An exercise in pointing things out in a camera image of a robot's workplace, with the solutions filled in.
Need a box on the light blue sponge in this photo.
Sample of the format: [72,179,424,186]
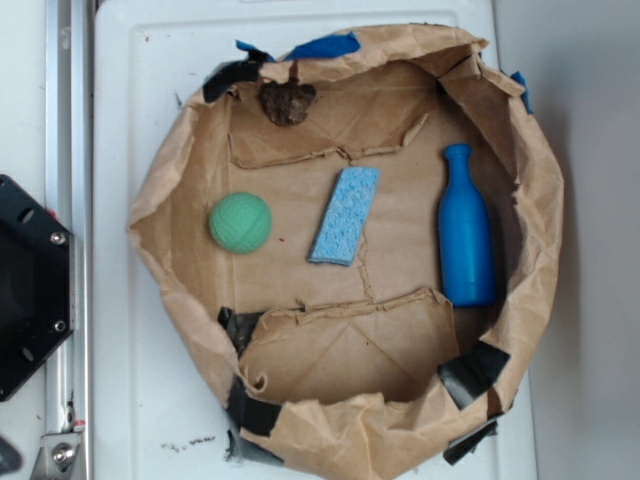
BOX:
[307,167,380,266]

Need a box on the green textured ball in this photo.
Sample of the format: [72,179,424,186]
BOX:
[208,192,272,254]

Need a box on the black tape inner left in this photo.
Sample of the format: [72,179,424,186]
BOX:
[218,307,264,356]

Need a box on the brown rock lump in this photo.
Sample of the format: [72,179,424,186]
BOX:
[259,79,316,126]

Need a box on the blue plastic bottle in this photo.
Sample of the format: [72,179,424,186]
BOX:
[438,144,497,308]

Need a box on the black tape bottom left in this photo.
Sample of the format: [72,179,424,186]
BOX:
[226,377,282,437]

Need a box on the black tape top left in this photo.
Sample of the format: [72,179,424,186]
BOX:
[202,60,262,103]

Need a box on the blue tape top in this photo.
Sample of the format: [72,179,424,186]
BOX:
[236,31,361,63]

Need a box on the blue tape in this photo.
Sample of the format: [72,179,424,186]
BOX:
[236,31,361,63]
[510,71,533,115]

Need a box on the black tape right piece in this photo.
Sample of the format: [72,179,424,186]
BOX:
[437,341,511,410]

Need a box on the white plastic board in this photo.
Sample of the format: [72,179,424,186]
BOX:
[92,0,539,480]

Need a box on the black tape bottom right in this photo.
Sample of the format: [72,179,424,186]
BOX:
[442,419,498,465]

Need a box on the blue tape right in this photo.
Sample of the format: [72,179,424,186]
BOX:
[510,71,533,115]

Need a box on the brown paper bag enclosure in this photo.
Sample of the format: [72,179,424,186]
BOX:
[128,24,564,479]

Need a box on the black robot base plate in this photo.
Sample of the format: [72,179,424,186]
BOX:
[1,174,73,402]

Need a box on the aluminium rail frame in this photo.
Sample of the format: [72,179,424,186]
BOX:
[45,1,97,479]

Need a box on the metal corner bracket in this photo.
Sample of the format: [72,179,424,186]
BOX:
[30,432,82,480]

